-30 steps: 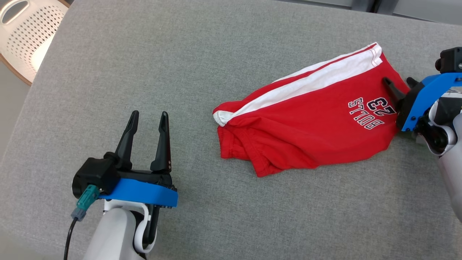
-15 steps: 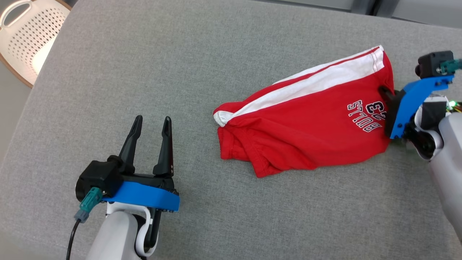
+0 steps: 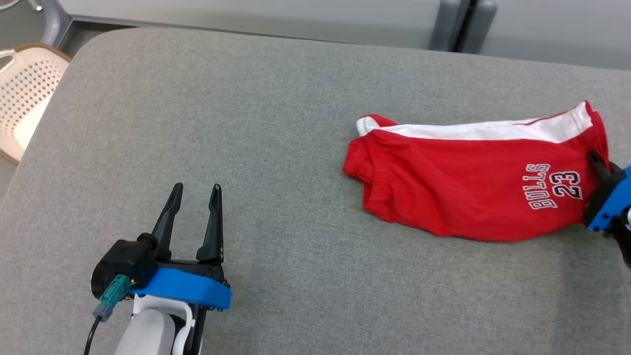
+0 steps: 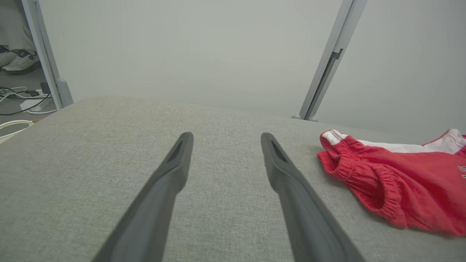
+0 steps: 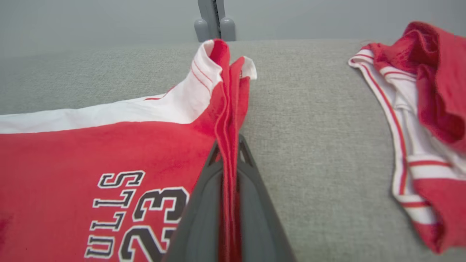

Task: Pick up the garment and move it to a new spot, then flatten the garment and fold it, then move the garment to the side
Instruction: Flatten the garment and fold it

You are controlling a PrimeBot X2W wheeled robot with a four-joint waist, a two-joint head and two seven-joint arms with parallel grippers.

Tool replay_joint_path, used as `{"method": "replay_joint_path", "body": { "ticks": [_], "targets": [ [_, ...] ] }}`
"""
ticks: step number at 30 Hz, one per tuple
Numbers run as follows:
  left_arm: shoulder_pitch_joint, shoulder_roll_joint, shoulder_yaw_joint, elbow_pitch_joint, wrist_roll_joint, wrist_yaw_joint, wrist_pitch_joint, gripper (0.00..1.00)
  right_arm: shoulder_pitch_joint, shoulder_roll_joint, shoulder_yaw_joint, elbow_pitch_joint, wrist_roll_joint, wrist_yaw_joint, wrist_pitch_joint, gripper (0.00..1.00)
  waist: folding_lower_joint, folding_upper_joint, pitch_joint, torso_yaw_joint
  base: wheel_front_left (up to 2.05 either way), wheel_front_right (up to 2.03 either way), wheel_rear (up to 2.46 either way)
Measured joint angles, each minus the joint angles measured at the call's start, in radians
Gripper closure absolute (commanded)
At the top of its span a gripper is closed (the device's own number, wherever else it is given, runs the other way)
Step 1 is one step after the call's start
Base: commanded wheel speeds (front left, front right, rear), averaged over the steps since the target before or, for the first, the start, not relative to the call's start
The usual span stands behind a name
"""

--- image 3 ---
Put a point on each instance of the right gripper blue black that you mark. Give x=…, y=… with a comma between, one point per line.
x=616, y=197

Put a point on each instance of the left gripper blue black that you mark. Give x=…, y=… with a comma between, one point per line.
x=187, y=288

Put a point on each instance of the red shorts number 23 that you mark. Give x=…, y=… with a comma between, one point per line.
x=443, y=187

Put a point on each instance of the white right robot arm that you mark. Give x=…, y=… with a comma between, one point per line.
x=625, y=241

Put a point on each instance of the cream perforated chair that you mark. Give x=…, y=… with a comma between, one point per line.
x=29, y=98

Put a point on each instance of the grey metal tube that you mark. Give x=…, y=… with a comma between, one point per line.
x=52, y=24

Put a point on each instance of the grey partition post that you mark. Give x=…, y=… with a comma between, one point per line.
x=446, y=24

